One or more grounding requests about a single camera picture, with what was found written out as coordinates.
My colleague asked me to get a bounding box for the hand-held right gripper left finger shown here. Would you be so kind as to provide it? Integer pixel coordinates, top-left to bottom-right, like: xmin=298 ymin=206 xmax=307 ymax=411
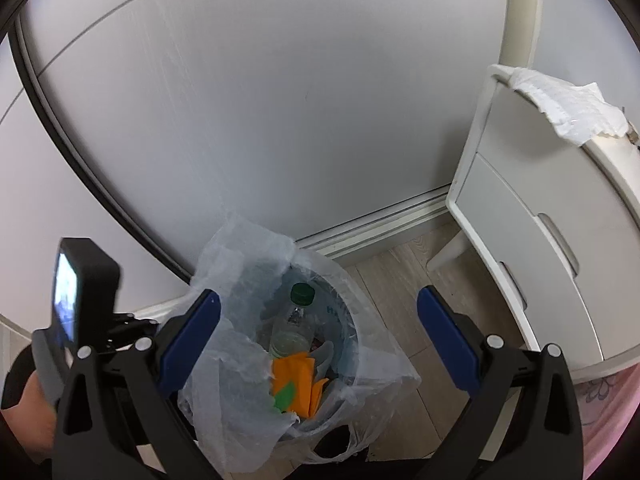
xmin=52 ymin=288 xmax=222 ymax=480

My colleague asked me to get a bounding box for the blue plastic bin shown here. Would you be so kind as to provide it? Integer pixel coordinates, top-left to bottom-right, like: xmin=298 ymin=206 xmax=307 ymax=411
xmin=215 ymin=255 xmax=366 ymax=461

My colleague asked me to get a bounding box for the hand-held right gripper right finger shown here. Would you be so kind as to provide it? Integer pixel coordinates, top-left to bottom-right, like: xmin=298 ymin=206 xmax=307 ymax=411
xmin=416 ymin=285 xmax=585 ymax=480

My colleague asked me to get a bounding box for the clear bottle with green cap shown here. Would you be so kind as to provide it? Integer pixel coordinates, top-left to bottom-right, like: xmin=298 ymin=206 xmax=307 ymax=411
xmin=269 ymin=282 xmax=317 ymax=359

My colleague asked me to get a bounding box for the white nightstand drawer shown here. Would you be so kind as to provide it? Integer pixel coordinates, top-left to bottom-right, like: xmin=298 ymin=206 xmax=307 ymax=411
xmin=474 ymin=80 xmax=640 ymax=361
xmin=447 ymin=152 xmax=608 ymax=368

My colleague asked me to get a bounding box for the translucent white plastic bag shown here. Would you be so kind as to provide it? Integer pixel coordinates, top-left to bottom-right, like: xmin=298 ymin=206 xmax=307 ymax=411
xmin=177 ymin=212 xmax=423 ymax=476

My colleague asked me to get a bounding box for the crumpled white tissue paper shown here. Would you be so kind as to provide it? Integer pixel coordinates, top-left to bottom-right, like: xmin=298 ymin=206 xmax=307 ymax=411
xmin=510 ymin=67 xmax=629 ymax=147

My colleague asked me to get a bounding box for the tan hair claw clip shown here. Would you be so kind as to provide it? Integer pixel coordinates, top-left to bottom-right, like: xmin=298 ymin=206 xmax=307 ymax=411
xmin=622 ymin=107 xmax=640 ymax=149

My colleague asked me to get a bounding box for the person's left hand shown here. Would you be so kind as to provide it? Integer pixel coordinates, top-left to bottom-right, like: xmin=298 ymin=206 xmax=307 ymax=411
xmin=1 ymin=374 xmax=61 ymax=462

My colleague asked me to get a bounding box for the pink floral bedsheet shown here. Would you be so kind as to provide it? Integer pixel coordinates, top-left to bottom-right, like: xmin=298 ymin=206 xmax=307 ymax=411
xmin=574 ymin=360 xmax=640 ymax=480

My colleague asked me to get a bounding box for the grey sliding-door wardrobe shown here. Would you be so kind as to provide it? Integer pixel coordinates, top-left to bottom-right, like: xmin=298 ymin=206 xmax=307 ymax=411
xmin=0 ymin=0 xmax=544 ymax=321

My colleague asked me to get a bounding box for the white nightstand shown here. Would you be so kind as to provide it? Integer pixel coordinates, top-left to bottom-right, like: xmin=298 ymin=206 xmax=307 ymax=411
xmin=426 ymin=63 xmax=640 ymax=386

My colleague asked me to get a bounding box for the orange and green wrapper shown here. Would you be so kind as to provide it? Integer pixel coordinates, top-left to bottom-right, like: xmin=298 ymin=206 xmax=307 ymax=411
xmin=270 ymin=351 xmax=331 ymax=419

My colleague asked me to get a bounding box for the white wardrobe floor rail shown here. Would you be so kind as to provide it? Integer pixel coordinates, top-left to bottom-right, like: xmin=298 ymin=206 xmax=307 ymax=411
xmin=292 ymin=185 xmax=453 ymax=259

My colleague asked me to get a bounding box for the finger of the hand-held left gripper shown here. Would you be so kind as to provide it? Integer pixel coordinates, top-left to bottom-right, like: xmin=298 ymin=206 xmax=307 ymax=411
xmin=104 ymin=311 xmax=162 ymax=356

